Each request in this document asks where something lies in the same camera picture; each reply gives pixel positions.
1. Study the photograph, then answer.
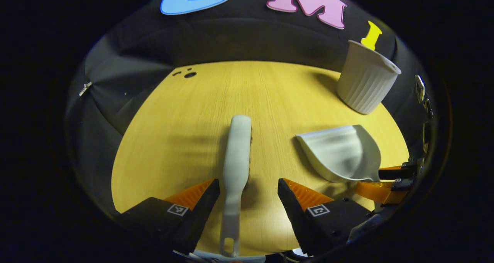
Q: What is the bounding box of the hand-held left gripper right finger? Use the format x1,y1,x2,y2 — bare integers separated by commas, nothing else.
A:
277,178,373,256

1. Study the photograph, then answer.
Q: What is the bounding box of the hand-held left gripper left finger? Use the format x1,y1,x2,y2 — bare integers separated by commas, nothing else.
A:
118,178,220,256

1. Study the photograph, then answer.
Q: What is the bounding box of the white ribbed garbage bin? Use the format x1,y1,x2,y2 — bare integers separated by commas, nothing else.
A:
336,40,402,115

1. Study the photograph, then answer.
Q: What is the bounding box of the white dustpan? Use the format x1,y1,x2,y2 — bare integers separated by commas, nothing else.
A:
296,124,382,184

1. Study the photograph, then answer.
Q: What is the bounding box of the small white broom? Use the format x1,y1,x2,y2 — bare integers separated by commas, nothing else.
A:
219,115,252,258

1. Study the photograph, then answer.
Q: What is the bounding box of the black backdrop cloth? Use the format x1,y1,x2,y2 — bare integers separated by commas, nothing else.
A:
66,0,436,217

